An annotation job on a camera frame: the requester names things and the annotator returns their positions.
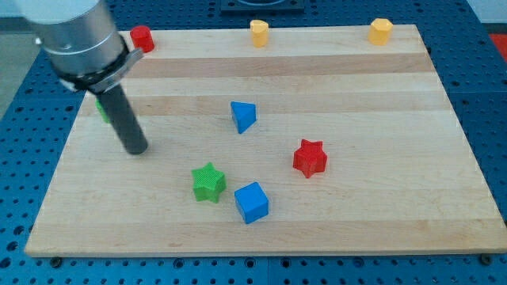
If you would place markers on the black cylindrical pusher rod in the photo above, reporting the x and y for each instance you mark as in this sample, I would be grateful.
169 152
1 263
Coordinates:
123 120

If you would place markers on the blue triangle block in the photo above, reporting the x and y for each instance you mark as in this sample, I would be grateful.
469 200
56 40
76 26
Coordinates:
244 115

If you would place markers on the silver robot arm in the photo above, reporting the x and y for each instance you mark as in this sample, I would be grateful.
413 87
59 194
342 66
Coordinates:
88 53

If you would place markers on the green star block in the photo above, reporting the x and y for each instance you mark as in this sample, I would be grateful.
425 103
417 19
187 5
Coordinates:
208 183

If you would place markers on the red star block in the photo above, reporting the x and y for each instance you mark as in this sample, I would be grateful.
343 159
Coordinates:
310 158

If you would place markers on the green block behind rod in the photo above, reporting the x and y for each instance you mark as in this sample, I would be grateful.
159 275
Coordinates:
102 111

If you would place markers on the red cylinder block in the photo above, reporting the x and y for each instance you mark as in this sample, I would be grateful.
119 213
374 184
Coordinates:
141 38

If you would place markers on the yellow heart block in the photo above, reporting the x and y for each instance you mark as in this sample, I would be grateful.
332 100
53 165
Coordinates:
259 31

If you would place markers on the blue cube block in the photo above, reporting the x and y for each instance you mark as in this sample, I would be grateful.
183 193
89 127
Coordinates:
252 202

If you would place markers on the wooden board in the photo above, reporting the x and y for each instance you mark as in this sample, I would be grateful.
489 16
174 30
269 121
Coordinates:
400 178

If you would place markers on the yellow hexagon block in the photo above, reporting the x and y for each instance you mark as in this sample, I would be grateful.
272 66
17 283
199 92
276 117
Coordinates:
380 31

